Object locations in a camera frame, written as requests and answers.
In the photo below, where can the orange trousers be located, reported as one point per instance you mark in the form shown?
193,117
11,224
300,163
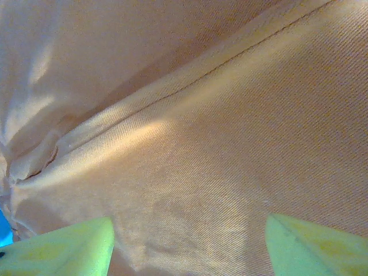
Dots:
201,115

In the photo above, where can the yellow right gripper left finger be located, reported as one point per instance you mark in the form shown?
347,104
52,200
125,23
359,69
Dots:
63,250

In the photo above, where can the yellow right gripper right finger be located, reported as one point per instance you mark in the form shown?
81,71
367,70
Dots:
316,250

